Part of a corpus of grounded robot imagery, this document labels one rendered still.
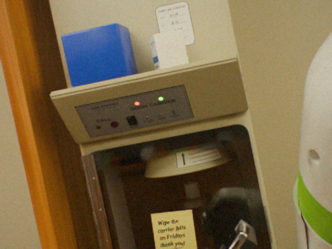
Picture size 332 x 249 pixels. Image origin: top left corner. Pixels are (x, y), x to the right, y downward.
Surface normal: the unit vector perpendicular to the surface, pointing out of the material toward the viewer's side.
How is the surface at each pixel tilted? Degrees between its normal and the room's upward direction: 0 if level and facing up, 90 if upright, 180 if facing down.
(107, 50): 90
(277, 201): 90
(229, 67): 135
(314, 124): 95
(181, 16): 90
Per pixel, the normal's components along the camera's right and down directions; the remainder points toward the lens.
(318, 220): -0.81, 0.51
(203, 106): 0.05, 0.75
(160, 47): 0.18, 0.02
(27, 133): -0.13, 0.08
